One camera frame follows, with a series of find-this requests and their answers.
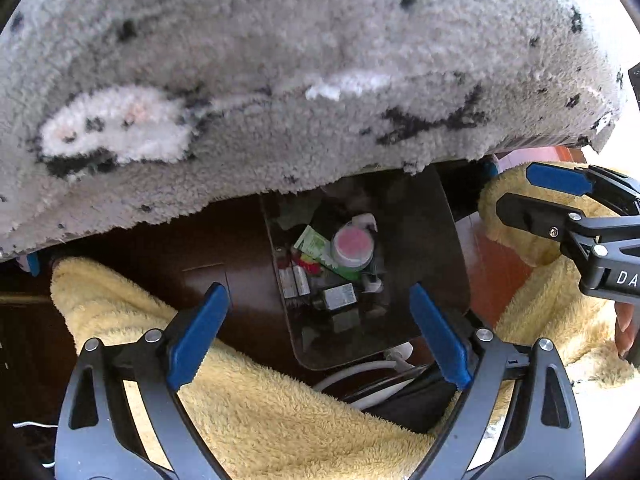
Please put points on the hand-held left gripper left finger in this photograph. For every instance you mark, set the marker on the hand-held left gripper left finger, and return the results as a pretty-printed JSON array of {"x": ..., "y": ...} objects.
[{"x": 200, "y": 340}]

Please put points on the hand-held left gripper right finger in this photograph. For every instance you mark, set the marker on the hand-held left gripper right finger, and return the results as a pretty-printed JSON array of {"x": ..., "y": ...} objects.
[{"x": 440, "y": 340}]

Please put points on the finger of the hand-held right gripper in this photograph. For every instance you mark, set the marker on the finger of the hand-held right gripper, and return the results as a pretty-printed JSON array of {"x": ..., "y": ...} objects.
[
  {"x": 557, "y": 180},
  {"x": 530, "y": 215}
]

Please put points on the small white jar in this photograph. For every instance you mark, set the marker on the small white jar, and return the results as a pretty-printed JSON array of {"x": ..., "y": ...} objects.
[{"x": 373, "y": 285}]

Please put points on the small silver box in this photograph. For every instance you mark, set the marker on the small silver box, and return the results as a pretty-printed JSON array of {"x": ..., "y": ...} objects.
[{"x": 340, "y": 298}]

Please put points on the dark translucent bin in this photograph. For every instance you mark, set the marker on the dark translucent bin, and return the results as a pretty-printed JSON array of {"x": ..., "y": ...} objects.
[{"x": 390, "y": 230}]

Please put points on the pink lid round tin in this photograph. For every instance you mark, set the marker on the pink lid round tin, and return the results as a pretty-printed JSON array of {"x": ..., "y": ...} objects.
[{"x": 352, "y": 246}]

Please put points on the green squeeze tube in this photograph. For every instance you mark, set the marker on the green squeeze tube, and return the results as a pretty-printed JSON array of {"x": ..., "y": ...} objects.
[{"x": 312, "y": 244}]

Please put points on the person's right hand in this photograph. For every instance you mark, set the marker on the person's right hand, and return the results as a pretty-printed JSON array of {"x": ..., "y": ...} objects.
[{"x": 627, "y": 325}]

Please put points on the blue sheet clip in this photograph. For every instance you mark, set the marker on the blue sheet clip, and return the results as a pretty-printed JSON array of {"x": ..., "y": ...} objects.
[
  {"x": 33, "y": 263},
  {"x": 489, "y": 167}
]

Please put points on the yellow fleece towel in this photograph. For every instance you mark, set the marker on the yellow fleece towel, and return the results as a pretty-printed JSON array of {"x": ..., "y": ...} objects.
[{"x": 260, "y": 410}]

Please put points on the grey printed blanket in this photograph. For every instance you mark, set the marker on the grey printed blanket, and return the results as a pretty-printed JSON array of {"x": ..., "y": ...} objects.
[{"x": 300, "y": 70}]

